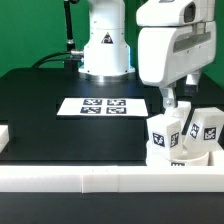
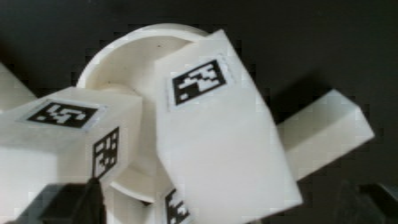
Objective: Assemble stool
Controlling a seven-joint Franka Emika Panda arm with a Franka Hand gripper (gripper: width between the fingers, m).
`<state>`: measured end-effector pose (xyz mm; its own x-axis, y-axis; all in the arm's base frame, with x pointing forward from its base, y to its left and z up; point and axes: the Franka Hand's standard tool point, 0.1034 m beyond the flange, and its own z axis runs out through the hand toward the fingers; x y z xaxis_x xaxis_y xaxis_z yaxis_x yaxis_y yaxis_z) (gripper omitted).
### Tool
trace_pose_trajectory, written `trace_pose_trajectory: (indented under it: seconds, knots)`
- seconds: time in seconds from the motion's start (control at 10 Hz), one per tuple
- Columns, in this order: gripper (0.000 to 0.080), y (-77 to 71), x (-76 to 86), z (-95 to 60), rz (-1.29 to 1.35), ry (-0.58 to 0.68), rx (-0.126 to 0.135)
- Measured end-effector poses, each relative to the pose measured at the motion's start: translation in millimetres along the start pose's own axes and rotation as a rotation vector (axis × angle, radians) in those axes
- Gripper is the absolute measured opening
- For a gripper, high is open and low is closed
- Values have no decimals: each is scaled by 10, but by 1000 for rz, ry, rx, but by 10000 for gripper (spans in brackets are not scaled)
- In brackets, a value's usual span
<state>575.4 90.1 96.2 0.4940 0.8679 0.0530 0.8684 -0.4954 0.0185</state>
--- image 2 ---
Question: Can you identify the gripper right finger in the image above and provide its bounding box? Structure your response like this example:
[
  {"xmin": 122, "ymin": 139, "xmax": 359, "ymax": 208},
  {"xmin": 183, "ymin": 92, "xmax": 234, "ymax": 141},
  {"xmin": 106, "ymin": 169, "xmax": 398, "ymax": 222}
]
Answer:
[{"xmin": 336, "ymin": 182, "xmax": 398, "ymax": 224}]

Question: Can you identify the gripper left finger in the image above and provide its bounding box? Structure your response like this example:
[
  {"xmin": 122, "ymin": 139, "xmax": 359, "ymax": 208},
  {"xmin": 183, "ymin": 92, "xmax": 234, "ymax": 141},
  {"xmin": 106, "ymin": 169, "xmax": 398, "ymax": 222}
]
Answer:
[{"xmin": 25, "ymin": 178, "xmax": 106, "ymax": 224}]

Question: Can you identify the white stool leg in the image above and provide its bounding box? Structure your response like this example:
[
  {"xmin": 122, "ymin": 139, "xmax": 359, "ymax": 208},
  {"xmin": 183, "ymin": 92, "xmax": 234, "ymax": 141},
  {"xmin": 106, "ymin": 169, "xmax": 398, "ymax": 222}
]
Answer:
[
  {"xmin": 156, "ymin": 32, "xmax": 302, "ymax": 224},
  {"xmin": 277, "ymin": 90, "xmax": 375, "ymax": 180},
  {"xmin": 0, "ymin": 87, "xmax": 142, "ymax": 224}
]

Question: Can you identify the white right fence wall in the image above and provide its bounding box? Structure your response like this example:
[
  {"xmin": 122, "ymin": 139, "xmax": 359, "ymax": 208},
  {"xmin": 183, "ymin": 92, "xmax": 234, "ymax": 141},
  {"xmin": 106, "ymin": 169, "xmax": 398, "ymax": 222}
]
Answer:
[{"xmin": 0, "ymin": 63, "xmax": 37, "ymax": 113}]

